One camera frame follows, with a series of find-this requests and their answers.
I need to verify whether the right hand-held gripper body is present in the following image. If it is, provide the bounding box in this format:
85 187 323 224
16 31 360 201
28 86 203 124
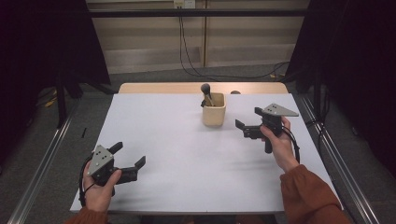
242 103 300 155

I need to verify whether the black powder brush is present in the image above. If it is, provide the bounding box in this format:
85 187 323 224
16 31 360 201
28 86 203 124
200 82 216 107

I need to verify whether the left hand-held gripper cable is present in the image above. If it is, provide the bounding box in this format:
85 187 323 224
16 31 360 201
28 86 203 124
78 153 95 208

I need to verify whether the person's right hand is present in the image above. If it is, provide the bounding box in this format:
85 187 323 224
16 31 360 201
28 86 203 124
259 116 300 174

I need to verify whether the black curtain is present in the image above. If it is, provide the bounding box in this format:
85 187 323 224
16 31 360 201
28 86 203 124
284 0 396 179
0 0 112 166

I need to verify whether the hand-held gripper cable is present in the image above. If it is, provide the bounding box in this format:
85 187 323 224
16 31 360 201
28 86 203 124
78 153 95 208
281 125 302 164

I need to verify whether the metal floor rail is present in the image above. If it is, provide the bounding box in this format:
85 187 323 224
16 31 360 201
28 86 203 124
299 94 381 224
7 98 82 224

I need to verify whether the black horizontal bar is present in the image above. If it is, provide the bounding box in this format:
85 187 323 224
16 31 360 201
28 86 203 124
88 8 309 19

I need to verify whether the beige vertical wall trim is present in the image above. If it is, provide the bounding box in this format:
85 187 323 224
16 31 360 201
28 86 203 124
202 0 208 68

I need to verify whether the person's left hand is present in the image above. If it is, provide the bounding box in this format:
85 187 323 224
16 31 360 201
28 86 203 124
82 160 122 215

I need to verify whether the cream square cup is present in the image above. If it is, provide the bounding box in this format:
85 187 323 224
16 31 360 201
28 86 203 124
202 91 228 128

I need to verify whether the right hand-held gripper cable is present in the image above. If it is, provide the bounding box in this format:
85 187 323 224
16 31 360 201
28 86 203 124
281 125 302 164

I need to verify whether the white table mat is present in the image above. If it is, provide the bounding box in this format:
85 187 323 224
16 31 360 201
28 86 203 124
69 92 345 216

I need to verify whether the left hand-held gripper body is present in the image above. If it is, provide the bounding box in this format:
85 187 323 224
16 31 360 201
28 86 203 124
87 145 140 188

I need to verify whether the black metal stand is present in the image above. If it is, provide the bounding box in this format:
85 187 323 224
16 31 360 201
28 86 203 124
55 70 117 129

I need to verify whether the white wall outlet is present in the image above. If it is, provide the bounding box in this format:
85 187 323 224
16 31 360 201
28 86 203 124
173 0 196 9

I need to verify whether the black wall cable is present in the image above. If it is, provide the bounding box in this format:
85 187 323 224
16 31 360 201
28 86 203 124
180 7 291 80
178 7 291 80

